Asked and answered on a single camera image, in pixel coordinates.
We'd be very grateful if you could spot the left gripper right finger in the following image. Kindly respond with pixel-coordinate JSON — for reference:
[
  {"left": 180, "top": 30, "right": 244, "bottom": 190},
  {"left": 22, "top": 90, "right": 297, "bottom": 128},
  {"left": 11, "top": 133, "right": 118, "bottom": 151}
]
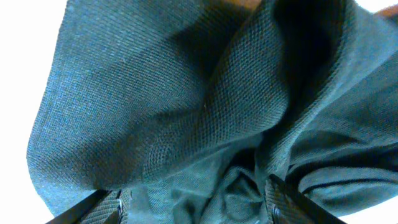
[{"left": 264, "top": 174, "right": 346, "bottom": 224}]

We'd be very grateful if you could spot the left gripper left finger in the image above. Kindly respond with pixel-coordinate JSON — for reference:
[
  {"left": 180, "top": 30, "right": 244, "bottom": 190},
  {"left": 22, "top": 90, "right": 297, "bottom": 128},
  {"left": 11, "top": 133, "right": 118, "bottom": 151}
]
[{"left": 46, "top": 189, "right": 131, "bottom": 224}]

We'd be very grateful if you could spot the black polo shirt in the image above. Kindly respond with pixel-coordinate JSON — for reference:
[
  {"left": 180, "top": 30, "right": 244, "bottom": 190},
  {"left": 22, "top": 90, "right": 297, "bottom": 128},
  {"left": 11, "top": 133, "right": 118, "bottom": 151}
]
[{"left": 27, "top": 0, "right": 397, "bottom": 223}]

